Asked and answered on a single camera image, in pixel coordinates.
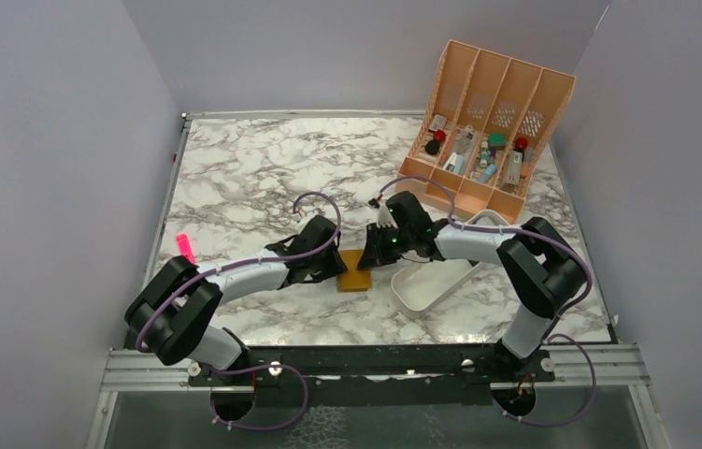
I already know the pink highlighter marker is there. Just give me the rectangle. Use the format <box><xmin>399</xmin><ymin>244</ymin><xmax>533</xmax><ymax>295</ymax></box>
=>
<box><xmin>176</xmin><ymin>233</ymin><xmax>195</xmax><ymax>264</ymax></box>

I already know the green round cap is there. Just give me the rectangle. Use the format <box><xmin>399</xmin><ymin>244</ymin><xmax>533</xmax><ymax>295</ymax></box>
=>
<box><xmin>488</xmin><ymin>133</ymin><xmax>507</xmax><ymax>149</ymax></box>

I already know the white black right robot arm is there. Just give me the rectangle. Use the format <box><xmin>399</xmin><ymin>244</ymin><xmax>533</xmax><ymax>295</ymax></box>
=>
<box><xmin>357</xmin><ymin>191</ymin><xmax>592</xmax><ymax>381</ymax></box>

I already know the white plastic tray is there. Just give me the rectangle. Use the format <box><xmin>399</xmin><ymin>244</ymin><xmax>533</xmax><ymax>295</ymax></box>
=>
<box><xmin>390</xmin><ymin>210</ymin><xmax>509</xmax><ymax>320</ymax></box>

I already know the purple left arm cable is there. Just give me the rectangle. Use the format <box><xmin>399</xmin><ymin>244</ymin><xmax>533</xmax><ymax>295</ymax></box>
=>
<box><xmin>135</xmin><ymin>190</ymin><xmax>344</xmax><ymax>355</ymax></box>

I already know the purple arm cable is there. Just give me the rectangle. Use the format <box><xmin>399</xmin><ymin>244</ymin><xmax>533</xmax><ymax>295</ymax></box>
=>
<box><xmin>135</xmin><ymin>190</ymin><xmax>344</xmax><ymax>355</ymax></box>
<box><xmin>370</xmin><ymin>176</ymin><xmax>599</xmax><ymax>428</ymax></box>

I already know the black mounting rail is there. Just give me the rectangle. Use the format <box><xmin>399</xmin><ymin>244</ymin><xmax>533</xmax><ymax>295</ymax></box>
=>
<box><xmin>188</xmin><ymin>343</ymin><xmax>555</xmax><ymax>409</ymax></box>

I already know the peach desk organizer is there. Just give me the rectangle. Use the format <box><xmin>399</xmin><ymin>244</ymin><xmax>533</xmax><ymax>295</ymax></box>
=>
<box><xmin>394</xmin><ymin>40</ymin><xmax>576</xmax><ymax>224</ymax></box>

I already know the light blue tube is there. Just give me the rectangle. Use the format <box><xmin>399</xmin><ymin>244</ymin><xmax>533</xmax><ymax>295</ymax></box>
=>
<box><xmin>479</xmin><ymin>164</ymin><xmax>497</xmax><ymax>183</ymax></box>

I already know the white red tube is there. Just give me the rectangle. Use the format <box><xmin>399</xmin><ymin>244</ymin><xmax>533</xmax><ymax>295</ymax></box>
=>
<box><xmin>502</xmin><ymin>150</ymin><xmax>523</xmax><ymax>191</ymax></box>

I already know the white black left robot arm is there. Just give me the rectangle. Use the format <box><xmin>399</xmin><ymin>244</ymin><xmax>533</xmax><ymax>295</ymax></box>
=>
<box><xmin>124</xmin><ymin>216</ymin><xmax>346</xmax><ymax>384</ymax></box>

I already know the red round cap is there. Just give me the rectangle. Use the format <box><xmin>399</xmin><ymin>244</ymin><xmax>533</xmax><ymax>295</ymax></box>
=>
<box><xmin>432</xmin><ymin>129</ymin><xmax>447</xmax><ymax>142</ymax></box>

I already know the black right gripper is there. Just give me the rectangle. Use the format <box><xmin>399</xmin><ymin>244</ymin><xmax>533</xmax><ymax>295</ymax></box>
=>
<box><xmin>357</xmin><ymin>222</ymin><xmax>413</xmax><ymax>270</ymax></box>

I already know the black round cap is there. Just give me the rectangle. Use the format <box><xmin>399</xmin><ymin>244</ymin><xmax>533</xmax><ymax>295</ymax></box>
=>
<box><xmin>423</xmin><ymin>139</ymin><xmax>441</xmax><ymax>156</ymax></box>

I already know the yellow leather card holder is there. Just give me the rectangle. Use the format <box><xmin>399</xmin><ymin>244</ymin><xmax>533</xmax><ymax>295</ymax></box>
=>
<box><xmin>337</xmin><ymin>249</ymin><xmax>372</xmax><ymax>293</ymax></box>

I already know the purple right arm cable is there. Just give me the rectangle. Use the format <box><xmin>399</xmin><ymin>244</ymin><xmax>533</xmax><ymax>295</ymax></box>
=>
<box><xmin>370</xmin><ymin>176</ymin><xmax>599</xmax><ymax>428</ymax></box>

